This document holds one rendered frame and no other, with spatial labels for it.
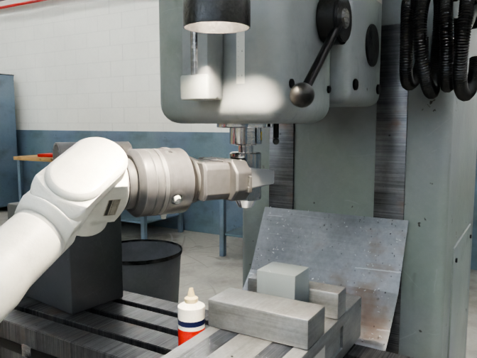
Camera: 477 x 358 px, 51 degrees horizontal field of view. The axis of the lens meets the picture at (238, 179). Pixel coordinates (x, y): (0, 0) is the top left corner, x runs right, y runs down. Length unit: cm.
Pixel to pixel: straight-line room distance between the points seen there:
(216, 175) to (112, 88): 620
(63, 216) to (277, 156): 66
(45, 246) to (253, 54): 33
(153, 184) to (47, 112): 719
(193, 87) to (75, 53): 676
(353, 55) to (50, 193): 49
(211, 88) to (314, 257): 55
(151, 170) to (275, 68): 20
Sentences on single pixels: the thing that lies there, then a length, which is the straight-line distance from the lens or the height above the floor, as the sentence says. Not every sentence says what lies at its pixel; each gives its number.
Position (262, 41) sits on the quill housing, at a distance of 63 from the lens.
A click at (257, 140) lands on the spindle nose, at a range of 72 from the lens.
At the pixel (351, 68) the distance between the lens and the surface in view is 80.
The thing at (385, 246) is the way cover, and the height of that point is 107.
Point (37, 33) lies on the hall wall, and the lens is 802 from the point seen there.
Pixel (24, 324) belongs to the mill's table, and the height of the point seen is 96.
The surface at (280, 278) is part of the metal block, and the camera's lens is 72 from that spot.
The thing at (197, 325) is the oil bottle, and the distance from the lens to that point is 76.
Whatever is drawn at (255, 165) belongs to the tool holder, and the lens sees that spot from 72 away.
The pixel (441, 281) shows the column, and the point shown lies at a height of 100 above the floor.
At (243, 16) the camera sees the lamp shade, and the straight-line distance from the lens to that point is 54.
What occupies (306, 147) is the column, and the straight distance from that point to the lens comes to 110.
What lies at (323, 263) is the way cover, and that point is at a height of 102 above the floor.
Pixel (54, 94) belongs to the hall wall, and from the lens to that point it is 768.
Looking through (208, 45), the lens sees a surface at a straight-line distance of 63.
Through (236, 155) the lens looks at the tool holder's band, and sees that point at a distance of 72.
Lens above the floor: 131
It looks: 6 degrees down
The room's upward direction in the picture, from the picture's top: straight up
